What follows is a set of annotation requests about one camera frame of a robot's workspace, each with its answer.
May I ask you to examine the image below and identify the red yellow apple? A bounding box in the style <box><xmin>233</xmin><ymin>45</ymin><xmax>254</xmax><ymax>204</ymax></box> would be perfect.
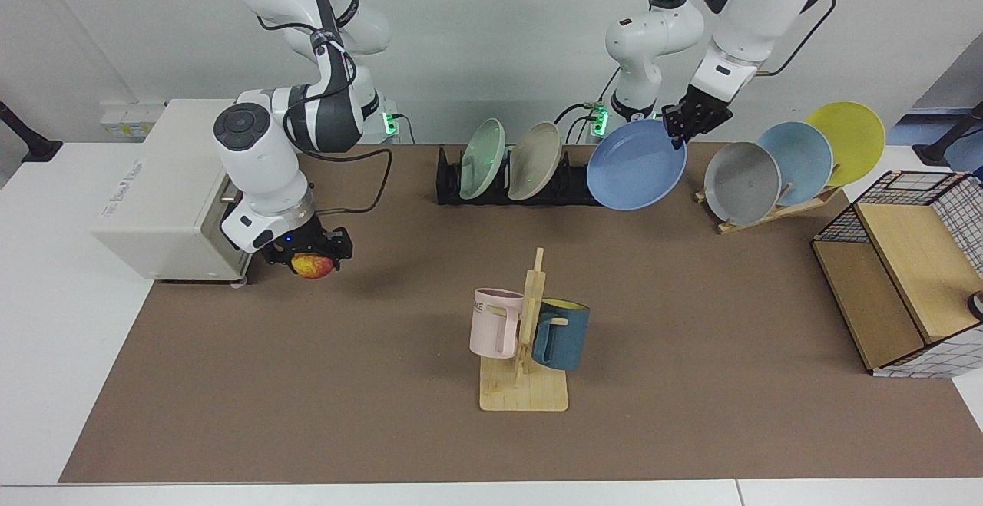
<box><xmin>292</xmin><ymin>254</ymin><xmax>336</xmax><ymax>280</ymax></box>

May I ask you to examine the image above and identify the grey plate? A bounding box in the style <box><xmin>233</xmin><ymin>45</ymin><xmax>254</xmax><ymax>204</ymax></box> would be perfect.
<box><xmin>703</xmin><ymin>142</ymin><xmax>782</xmax><ymax>226</ymax></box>

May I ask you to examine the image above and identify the light blue plate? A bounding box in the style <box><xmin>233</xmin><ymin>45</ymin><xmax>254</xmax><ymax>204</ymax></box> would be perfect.
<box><xmin>756</xmin><ymin>121</ymin><xmax>834</xmax><ymax>207</ymax></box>

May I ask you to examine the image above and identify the wooden plate rack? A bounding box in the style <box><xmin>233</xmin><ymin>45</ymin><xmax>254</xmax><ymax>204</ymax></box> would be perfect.
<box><xmin>694</xmin><ymin>164</ymin><xmax>844</xmax><ymax>235</ymax></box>

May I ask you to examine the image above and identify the black dish rack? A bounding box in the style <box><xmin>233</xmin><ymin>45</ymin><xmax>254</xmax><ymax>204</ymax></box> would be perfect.
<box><xmin>436</xmin><ymin>145</ymin><xmax>609</xmax><ymax>207</ymax></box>

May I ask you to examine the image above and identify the beige plate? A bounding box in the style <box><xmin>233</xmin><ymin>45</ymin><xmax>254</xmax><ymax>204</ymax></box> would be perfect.
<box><xmin>507</xmin><ymin>122</ymin><xmax>564</xmax><ymax>202</ymax></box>

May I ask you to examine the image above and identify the yellow plate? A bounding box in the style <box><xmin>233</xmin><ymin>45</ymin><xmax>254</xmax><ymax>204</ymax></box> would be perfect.
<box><xmin>805</xmin><ymin>101</ymin><xmax>886</xmax><ymax>187</ymax></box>

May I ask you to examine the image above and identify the pale green plate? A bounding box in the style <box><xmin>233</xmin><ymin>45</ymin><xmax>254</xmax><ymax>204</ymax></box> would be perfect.
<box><xmin>458</xmin><ymin>118</ymin><xmax>508</xmax><ymax>200</ymax></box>

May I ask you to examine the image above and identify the brown table cloth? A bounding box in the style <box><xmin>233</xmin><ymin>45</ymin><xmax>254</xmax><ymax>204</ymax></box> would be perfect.
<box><xmin>58</xmin><ymin>142</ymin><xmax>983</xmax><ymax>484</ymax></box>

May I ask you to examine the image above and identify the pale toaster oven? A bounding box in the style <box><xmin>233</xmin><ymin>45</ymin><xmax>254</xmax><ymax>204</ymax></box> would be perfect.
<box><xmin>88</xmin><ymin>99</ymin><xmax>256</xmax><ymax>289</ymax></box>

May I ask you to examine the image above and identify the pink cup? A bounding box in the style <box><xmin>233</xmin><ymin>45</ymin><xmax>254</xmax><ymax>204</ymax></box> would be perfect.
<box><xmin>469</xmin><ymin>288</ymin><xmax>525</xmax><ymax>359</ymax></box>

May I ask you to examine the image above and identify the dark blue cup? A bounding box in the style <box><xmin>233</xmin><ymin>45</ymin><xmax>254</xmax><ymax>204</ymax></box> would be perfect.
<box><xmin>531</xmin><ymin>299</ymin><xmax>591</xmax><ymax>372</ymax></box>

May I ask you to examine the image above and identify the wooden cup stand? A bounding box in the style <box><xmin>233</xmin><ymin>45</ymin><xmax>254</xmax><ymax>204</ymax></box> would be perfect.
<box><xmin>479</xmin><ymin>247</ymin><xmax>570</xmax><ymax>413</ymax></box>

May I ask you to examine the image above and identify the black stand foot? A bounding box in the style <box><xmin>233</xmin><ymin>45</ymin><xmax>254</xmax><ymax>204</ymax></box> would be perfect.
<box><xmin>912</xmin><ymin>103</ymin><xmax>983</xmax><ymax>167</ymax></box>
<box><xmin>0</xmin><ymin>101</ymin><xmax>64</xmax><ymax>164</ymax></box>

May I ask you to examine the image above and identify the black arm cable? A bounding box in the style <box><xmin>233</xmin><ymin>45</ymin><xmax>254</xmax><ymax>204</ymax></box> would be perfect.
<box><xmin>756</xmin><ymin>0</ymin><xmax>837</xmax><ymax>78</ymax></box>
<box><xmin>257</xmin><ymin>16</ymin><xmax>393</xmax><ymax>215</ymax></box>

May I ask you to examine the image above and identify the black base cable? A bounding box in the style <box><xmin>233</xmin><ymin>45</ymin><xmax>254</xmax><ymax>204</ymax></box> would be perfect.
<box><xmin>553</xmin><ymin>68</ymin><xmax>621</xmax><ymax>144</ymax></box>

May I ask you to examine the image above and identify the white wall socket strip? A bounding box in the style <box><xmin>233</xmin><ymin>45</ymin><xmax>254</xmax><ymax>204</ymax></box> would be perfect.
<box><xmin>100</xmin><ymin>101</ymin><xmax>167</xmax><ymax>141</ymax></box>

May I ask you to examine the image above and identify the wire basket with wooden floor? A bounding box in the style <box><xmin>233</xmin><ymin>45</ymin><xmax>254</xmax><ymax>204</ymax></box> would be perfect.
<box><xmin>811</xmin><ymin>170</ymin><xmax>983</xmax><ymax>379</ymax></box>

